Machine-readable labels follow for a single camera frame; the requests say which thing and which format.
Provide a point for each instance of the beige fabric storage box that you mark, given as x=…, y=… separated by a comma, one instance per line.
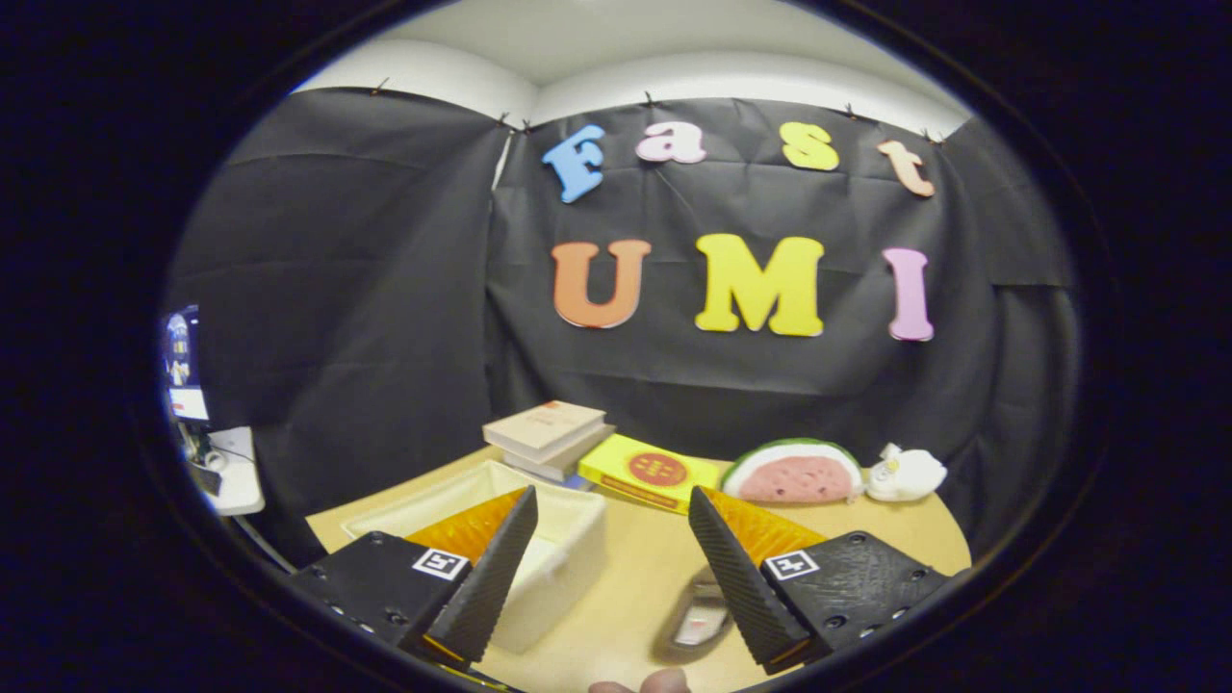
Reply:
x=568, y=539

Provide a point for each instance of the grey-brown shoe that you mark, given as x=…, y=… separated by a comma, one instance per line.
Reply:
x=701, y=621

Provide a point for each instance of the grey book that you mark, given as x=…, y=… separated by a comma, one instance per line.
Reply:
x=570, y=460

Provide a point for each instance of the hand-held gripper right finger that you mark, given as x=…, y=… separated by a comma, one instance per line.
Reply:
x=739, y=577

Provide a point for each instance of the computer monitor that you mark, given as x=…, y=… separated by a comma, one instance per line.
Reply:
x=185, y=366

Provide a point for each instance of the blue book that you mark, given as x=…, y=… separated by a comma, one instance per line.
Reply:
x=577, y=479

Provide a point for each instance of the white side table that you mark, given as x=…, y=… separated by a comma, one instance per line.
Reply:
x=236, y=476

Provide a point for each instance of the white plush toy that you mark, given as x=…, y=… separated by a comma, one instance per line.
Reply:
x=914, y=474

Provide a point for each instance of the beige book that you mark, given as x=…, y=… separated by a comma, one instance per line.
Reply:
x=544, y=423

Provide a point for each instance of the watermelon slice plush toy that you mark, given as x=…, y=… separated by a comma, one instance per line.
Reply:
x=794, y=476

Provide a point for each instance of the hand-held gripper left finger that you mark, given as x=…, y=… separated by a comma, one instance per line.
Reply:
x=486, y=577

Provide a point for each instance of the yellow book with red circle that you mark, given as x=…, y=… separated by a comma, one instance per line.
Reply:
x=616, y=472

